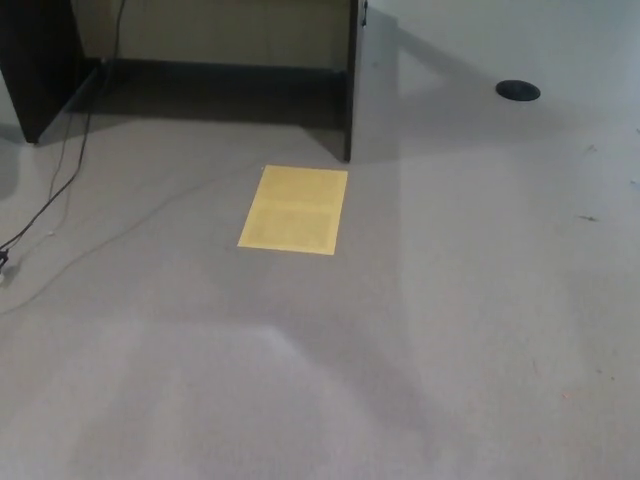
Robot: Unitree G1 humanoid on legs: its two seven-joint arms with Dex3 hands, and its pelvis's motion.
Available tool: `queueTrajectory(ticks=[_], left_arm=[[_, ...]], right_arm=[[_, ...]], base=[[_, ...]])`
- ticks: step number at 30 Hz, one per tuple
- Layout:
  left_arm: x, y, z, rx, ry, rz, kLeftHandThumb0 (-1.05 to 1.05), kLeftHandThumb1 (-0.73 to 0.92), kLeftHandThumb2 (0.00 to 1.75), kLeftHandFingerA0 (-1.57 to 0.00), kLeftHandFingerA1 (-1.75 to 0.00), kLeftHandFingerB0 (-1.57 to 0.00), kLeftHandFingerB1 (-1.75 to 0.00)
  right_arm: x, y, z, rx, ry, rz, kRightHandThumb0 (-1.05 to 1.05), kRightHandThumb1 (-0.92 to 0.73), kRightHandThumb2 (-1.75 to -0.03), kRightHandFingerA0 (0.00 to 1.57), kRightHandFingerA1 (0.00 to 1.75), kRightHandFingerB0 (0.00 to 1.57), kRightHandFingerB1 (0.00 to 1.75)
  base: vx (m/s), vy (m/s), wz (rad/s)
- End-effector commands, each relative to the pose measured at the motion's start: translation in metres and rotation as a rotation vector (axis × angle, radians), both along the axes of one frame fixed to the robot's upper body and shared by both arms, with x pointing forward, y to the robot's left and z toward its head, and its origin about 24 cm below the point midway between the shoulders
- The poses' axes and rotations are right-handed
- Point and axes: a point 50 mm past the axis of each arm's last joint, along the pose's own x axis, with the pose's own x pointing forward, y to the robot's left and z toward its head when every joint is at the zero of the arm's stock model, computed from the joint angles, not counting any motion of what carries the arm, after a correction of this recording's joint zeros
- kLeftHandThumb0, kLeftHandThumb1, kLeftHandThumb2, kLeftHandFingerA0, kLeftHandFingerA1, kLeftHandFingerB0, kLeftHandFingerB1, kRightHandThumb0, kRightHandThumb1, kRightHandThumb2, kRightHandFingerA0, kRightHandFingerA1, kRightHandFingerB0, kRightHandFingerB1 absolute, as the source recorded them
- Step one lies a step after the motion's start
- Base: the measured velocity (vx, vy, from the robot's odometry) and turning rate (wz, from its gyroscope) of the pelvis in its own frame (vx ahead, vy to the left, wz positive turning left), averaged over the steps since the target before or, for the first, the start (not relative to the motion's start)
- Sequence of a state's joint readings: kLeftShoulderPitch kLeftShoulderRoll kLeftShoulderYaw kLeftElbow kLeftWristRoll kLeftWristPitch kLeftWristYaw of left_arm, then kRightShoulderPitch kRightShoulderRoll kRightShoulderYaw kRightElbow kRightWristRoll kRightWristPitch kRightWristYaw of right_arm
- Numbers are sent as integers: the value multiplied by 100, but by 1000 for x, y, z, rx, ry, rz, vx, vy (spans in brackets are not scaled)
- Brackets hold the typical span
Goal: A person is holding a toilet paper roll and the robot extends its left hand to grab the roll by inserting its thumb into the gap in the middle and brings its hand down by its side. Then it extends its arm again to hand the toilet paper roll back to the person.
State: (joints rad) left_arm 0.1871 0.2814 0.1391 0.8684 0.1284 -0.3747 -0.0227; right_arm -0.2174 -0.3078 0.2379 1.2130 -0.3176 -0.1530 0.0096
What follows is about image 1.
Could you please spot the yellow rectangular floor plate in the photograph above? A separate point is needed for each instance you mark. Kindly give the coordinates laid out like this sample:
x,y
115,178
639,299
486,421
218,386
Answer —
x,y
295,210

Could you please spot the black round floor cover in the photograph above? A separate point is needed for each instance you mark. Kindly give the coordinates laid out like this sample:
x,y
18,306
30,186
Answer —
x,y
517,90

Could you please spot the dark wooden desk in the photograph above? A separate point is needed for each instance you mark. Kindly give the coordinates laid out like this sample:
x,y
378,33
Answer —
x,y
40,75

